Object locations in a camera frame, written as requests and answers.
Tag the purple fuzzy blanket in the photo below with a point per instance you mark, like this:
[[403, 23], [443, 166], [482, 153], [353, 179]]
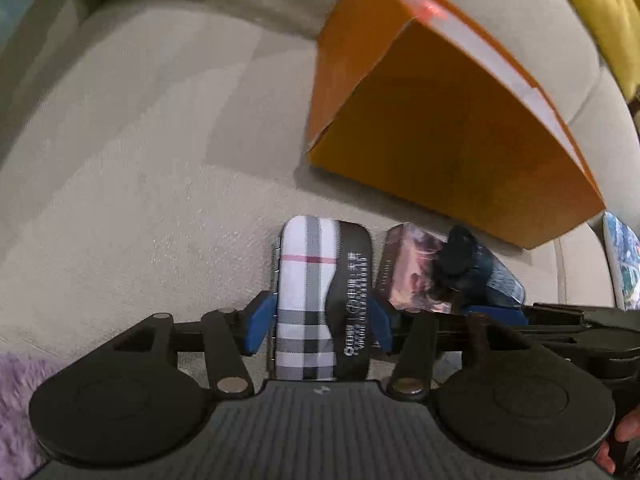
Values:
[[22, 410]]

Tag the blue printed cushion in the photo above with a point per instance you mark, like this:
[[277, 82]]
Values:
[[622, 260]]

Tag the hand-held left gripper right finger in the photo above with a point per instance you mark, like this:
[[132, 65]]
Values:
[[381, 321]]

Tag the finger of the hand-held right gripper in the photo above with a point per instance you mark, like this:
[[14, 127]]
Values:
[[456, 255], [495, 316]]

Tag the sunset print box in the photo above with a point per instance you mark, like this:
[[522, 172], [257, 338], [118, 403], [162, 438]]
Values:
[[410, 270]]

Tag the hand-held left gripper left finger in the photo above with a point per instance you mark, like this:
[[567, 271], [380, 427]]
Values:
[[264, 317]]

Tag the person's right hand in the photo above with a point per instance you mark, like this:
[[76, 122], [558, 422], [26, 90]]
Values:
[[627, 427]]

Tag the orange cardboard box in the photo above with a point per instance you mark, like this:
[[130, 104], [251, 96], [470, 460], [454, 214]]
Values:
[[450, 160]]

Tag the yellow pillow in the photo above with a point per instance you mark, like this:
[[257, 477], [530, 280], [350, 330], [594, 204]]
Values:
[[605, 5]]

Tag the plaid hinged case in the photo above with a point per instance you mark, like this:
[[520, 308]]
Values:
[[305, 285]]

